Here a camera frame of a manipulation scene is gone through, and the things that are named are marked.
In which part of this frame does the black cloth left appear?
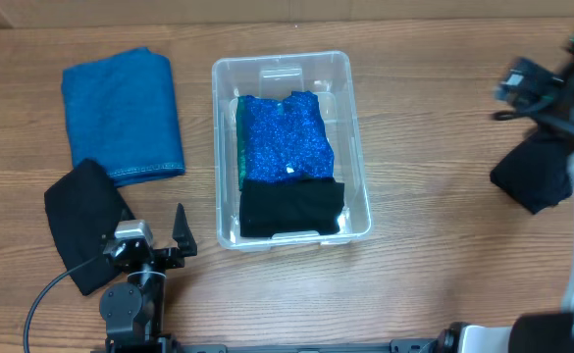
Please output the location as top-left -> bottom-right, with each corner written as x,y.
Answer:
44,159 -> 134,296

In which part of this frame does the folded blue towel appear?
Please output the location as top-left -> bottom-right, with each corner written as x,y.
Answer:
61,47 -> 185,186

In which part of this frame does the black garment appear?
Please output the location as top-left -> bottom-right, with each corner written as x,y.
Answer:
239,177 -> 344,238
490,129 -> 573,215

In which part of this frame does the clear plastic container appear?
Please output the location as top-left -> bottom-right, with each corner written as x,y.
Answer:
212,51 -> 373,252

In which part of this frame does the cardboard backdrop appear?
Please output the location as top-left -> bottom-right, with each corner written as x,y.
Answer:
0,0 -> 574,28

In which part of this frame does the blue sequin garment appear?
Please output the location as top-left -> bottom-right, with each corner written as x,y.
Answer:
235,91 -> 335,188

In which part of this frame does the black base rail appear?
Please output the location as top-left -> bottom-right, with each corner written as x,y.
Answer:
89,337 -> 444,353

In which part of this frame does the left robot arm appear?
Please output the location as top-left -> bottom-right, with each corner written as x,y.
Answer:
99,205 -> 197,353

